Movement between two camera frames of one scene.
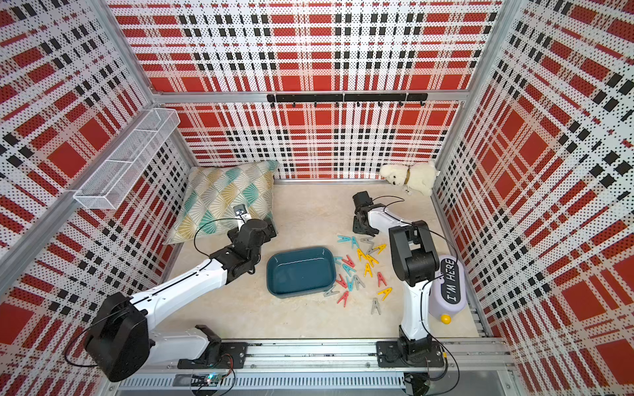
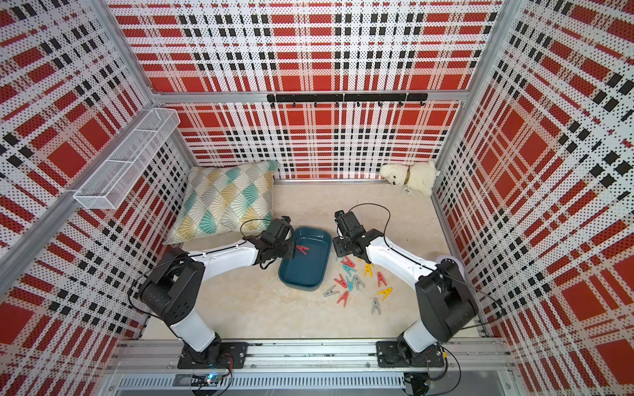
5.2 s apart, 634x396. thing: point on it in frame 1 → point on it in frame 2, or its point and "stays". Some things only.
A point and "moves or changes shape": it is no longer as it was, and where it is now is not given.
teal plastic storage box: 300,272 moves or changes shape
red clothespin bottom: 344,297 stays
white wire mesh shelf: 123,168 stays
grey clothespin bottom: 375,304 stays
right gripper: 357,228 → 339,249
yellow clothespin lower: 385,293 stays
